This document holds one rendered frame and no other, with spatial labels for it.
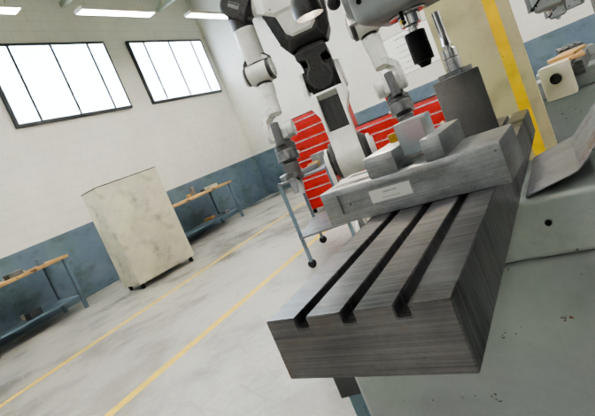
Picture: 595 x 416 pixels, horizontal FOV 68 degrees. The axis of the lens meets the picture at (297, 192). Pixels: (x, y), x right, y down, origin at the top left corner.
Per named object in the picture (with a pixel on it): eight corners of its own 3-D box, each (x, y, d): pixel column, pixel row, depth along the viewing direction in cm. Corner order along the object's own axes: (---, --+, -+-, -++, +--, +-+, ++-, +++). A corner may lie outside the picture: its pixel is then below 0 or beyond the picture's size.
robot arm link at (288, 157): (289, 182, 185) (280, 156, 186) (310, 175, 183) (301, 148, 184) (281, 181, 173) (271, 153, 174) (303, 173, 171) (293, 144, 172)
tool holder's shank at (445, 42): (446, 49, 128) (433, 11, 127) (440, 51, 131) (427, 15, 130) (455, 45, 129) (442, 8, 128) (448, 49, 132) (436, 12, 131)
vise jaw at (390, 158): (369, 180, 82) (361, 159, 81) (397, 159, 94) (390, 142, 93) (398, 171, 78) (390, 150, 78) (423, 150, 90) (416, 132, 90)
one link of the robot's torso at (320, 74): (317, 98, 201) (303, 61, 199) (343, 87, 198) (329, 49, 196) (310, 96, 173) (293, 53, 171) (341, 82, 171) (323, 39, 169)
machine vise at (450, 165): (331, 227, 90) (311, 177, 88) (361, 203, 102) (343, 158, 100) (513, 182, 69) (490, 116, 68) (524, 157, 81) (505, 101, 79)
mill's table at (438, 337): (289, 379, 55) (264, 322, 54) (464, 153, 157) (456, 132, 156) (480, 373, 42) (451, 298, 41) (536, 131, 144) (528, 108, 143)
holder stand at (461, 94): (455, 149, 121) (429, 80, 119) (459, 137, 141) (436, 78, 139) (501, 133, 116) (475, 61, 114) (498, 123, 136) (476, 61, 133)
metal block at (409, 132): (404, 156, 82) (392, 126, 81) (413, 149, 86) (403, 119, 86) (430, 148, 78) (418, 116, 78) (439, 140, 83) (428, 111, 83)
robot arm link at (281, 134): (279, 156, 184) (271, 130, 185) (303, 147, 182) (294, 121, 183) (271, 153, 173) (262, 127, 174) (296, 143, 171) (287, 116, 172)
